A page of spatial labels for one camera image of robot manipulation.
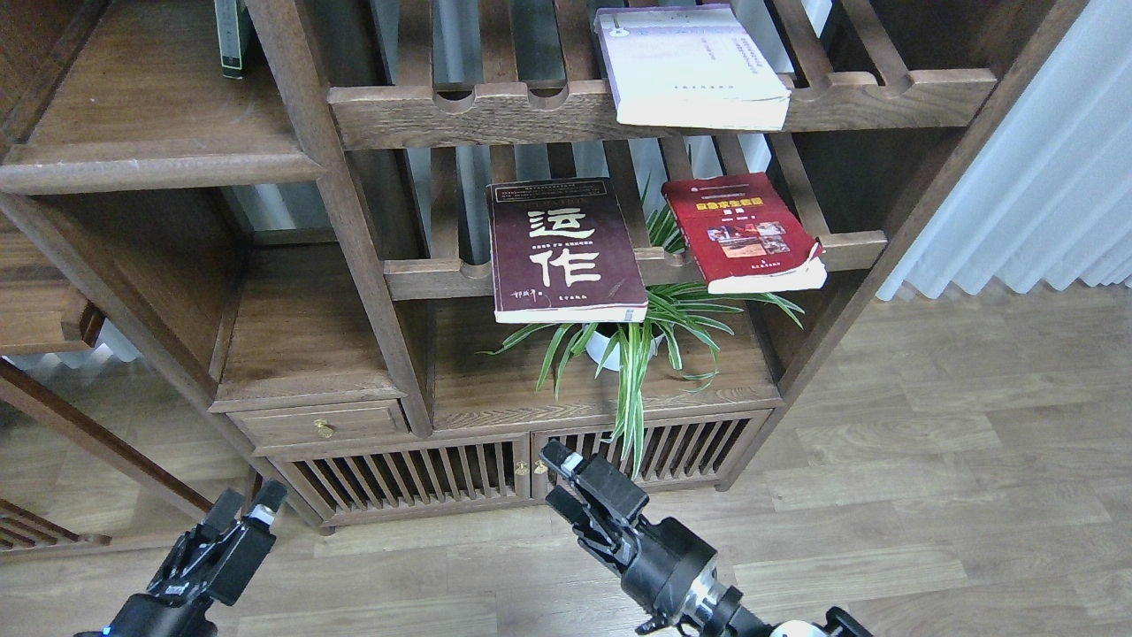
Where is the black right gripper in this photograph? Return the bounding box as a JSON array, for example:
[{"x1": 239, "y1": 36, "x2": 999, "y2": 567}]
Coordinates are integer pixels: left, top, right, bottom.
[{"x1": 540, "y1": 440, "x2": 719, "y2": 626}]

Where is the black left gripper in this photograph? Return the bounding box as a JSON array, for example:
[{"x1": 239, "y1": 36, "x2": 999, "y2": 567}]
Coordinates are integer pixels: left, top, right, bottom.
[{"x1": 146, "y1": 480, "x2": 288, "y2": 606}]

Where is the red paperback book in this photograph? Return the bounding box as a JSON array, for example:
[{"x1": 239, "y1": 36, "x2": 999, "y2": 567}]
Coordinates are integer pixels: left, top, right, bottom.
[{"x1": 662, "y1": 173, "x2": 826, "y2": 295}]

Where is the white paperback book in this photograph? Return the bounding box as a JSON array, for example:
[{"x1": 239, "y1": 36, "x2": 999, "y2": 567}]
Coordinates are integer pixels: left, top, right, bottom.
[{"x1": 593, "y1": 5, "x2": 790, "y2": 132}]

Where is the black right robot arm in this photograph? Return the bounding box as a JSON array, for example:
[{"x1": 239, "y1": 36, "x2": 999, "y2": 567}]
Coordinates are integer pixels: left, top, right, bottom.
[{"x1": 540, "y1": 440, "x2": 871, "y2": 636}]

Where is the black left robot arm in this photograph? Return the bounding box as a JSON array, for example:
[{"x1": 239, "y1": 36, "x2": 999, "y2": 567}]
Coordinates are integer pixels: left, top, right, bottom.
[{"x1": 95, "y1": 480, "x2": 288, "y2": 636}]

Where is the brass drawer knob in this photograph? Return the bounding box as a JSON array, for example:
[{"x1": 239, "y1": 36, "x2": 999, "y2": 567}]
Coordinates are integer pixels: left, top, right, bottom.
[{"x1": 314, "y1": 419, "x2": 335, "y2": 440}]

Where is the white plant pot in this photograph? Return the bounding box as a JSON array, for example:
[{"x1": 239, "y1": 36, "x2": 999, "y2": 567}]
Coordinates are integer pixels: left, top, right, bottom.
[{"x1": 585, "y1": 322, "x2": 666, "y2": 375}]

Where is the green spider plant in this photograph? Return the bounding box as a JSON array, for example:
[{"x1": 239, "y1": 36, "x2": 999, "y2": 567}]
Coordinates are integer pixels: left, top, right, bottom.
[{"x1": 478, "y1": 177, "x2": 806, "y2": 480}]

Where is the dark maroon book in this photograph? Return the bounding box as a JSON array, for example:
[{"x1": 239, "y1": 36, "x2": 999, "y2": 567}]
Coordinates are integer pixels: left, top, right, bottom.
[{"x1": 486, "y1": 177, "x2": 648, "y2": 324}]

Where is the dark wooden bookshelf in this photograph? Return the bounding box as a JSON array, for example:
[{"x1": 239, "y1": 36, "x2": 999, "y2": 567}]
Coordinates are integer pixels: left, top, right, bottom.
[{"x1": 3, "y1": 1, "x2": 1086, "y2": 527}]

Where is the dark green upright book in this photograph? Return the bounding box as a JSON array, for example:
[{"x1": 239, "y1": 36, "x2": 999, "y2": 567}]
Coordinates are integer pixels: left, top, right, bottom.
[{"x1": 213, "y1": 0, "x2": 252, "y2": 80}]

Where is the white pleated curtain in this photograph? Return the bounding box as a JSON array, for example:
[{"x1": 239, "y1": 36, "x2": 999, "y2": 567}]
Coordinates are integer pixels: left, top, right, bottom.
[{"x1": 877, "y1": 1, "x2": 1131, "y2": 301}]

